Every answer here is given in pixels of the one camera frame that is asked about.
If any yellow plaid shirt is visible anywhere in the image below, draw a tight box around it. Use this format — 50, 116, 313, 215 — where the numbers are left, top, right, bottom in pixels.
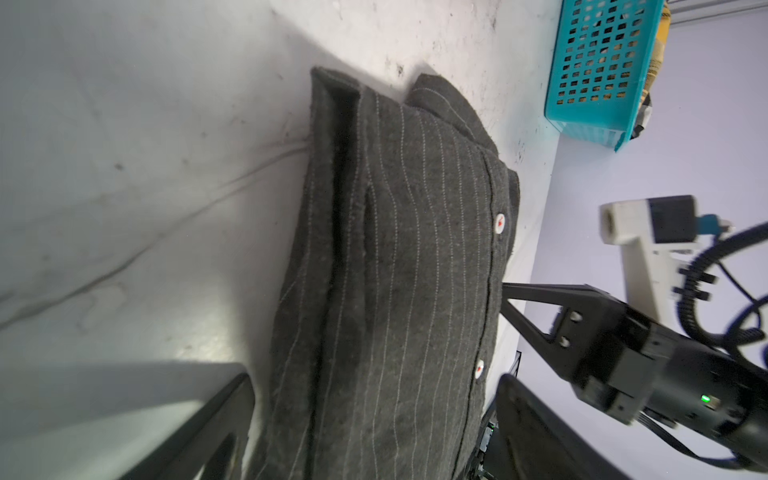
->
631, 1, 671, 140

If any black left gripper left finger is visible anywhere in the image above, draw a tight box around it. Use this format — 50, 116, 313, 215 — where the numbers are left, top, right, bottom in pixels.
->
123, 373, 255, 479

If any teal plastic basket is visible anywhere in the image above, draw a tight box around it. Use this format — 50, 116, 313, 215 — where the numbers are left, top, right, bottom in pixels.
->
544, 0, 665, 152

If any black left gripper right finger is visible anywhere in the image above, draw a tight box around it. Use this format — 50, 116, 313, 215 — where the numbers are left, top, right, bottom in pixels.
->
494, 374, 627, 479

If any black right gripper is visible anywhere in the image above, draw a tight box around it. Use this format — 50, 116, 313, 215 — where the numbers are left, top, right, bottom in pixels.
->
500, 283, 767, 471

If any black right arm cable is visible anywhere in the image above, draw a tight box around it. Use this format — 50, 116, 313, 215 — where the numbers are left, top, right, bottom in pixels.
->
635, 221, 768, 472

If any dark grey pinstriped shirt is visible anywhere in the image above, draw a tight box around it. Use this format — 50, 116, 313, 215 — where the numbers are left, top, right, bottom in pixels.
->
249, 67, 520, 479

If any aluminium frame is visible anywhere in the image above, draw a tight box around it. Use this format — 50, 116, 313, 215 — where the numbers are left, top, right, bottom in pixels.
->
668, 0, 767, 26

